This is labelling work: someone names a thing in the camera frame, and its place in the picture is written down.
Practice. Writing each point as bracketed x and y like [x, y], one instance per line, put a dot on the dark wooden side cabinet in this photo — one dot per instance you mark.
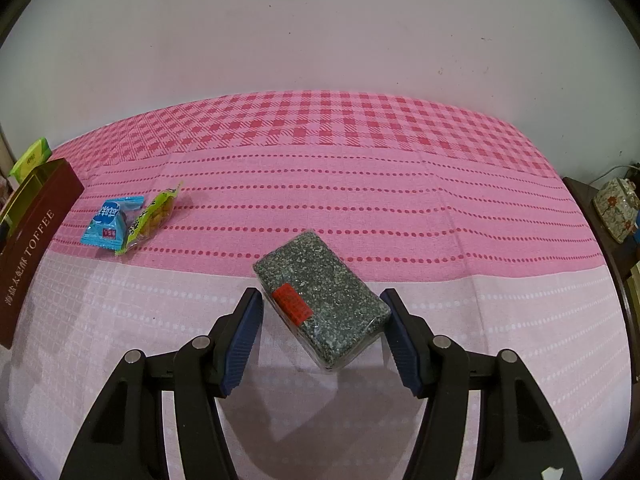
[620, 257]

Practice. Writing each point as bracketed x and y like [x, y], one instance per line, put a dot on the green yellow candy packet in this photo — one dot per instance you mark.
[151, 219]

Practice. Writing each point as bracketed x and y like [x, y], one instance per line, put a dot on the red gold toffee tin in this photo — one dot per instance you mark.
[31, 217]

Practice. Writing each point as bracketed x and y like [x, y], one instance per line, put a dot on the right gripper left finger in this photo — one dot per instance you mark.
[122, 436]

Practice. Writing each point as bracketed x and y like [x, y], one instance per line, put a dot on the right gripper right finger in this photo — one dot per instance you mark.
[519, 436]

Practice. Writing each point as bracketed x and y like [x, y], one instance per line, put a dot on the dark sesame bar pack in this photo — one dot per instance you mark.
[333, 313]

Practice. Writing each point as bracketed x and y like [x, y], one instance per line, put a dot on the floral ceramic jar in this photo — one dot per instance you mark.
[617, 205]

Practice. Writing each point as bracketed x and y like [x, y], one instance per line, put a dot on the green tissue box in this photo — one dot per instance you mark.
[37, 154]

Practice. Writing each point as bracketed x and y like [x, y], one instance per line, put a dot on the light blue candy packet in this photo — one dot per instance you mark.
[108, 227]

